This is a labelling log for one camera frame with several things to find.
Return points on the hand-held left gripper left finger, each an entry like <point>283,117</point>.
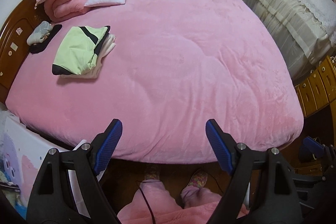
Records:
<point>109,145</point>

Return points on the person's right knitted slipper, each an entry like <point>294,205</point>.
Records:
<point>195,179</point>

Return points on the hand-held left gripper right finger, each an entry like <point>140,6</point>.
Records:
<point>220,148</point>

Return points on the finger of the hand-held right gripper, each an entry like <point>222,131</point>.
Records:
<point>313,146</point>

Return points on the wooden headboard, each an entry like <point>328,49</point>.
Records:
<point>10,35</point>

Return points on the folded white cloth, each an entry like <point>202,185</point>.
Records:
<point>107,45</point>

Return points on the black cloth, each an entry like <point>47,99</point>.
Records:
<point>39,48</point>

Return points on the grey patterned cloth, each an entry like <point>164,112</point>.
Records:
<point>39,32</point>

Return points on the pink bed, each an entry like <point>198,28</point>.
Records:
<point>183,56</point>

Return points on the green and black hooded jacket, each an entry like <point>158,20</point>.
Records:
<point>76,48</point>

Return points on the wooden drawer cabinet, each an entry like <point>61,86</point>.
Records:
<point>317,87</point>

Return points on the person's left knitted slipper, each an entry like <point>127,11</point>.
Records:
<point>152,172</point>

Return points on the white cartoon printed box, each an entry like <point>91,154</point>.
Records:
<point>21,140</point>

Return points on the dark blue bin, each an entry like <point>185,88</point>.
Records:
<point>304,155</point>

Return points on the cream lace furniture cover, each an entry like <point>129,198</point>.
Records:
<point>288,11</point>

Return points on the person's knitted slipper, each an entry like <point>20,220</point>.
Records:
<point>152,172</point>
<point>195,179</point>

